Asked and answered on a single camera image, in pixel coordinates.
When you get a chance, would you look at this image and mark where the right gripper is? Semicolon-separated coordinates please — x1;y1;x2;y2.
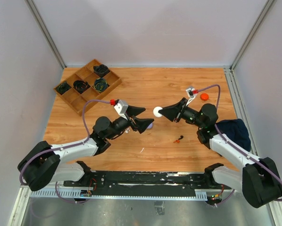
159;97;204;129

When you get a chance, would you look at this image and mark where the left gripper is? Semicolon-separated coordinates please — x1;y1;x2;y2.
107;105;154;139

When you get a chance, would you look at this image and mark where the white charging case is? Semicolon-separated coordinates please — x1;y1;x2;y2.
153;106;163;118

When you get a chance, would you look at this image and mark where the purple earbud charging case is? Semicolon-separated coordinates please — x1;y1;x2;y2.
147;123;153;129

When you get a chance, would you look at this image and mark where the orange charging case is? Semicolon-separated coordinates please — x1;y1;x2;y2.
200;93;209;101

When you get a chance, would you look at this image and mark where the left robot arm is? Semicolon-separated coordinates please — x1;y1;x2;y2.
17;103;154;191

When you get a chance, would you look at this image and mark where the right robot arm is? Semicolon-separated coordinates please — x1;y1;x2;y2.
153;98;282;208

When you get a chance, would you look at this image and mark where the black yellow rolled item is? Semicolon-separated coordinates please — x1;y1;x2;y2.
93;78;109;93

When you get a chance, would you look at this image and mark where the wooden compartment tray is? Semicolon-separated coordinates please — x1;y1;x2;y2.
54;59;122;116

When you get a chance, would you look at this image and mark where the black rolled item top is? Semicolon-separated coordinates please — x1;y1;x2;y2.
93;64;110;78

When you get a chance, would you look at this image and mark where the black red rolled item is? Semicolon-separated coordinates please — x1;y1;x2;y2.
73;80;90;94

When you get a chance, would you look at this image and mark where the dark blue cloth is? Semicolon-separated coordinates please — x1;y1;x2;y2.
216;119;251;152

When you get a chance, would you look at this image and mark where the black green rolled item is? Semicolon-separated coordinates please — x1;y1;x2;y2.
55;81;71;95

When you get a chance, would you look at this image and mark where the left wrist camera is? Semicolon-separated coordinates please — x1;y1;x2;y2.
114;99;128;119

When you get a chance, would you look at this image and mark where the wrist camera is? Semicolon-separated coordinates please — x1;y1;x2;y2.
185;86;196;105
114;99;128;119

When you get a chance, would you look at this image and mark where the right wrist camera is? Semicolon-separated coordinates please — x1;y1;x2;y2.
185;86;196;105

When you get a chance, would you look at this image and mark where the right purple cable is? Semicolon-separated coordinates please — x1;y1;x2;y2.
192;84;282;208

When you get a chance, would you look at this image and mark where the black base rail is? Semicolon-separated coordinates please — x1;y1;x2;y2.
63;171;222;199

